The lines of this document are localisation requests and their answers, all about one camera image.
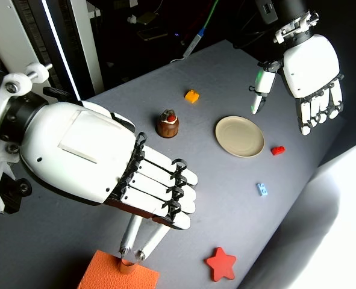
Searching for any brown toy cupcake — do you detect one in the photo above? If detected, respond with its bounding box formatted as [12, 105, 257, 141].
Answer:
[155, 108, 180, 139]

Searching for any white column panel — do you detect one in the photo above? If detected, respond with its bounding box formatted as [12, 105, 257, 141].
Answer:
[0, 0, 60, 88]

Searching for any orange textured block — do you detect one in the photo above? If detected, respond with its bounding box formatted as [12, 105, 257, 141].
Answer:
[77, 249, 160, 289]

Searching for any dark flat device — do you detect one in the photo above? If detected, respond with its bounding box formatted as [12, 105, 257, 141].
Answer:
[137, 26, 169, 42]

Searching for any grey table cloth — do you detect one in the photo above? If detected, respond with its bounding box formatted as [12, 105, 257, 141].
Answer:
[0, 39, 347, 289]

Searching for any red wooden star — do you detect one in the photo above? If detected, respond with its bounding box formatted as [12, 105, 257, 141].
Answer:
[204, 246, 237, 281]

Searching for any white frame post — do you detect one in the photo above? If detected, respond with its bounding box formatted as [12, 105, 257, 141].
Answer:
[69, 0, 105, 96]

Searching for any beige round plate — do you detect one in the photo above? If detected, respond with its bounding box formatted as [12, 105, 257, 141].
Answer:
[215, 116, 265, 158]

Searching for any white adapter with blue plug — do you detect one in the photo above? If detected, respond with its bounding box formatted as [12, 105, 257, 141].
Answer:
[169, 26, 209, 64]

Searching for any gold flat device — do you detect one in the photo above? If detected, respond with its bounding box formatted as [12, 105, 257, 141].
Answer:
[136, 11, 161, 25]

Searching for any orange toy brick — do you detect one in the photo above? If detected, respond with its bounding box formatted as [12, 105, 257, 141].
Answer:
[184, 89, 201, 105]

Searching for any green cable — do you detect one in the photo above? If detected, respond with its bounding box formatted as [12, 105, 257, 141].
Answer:
[203, 0, 221, 30]

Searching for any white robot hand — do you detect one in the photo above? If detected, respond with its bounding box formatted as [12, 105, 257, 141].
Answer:
[19, 101, 199, 231]
[248, 34, 346, 136]

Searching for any black column with light strip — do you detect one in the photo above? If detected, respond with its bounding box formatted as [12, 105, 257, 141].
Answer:
[19, 0, 85, 102]

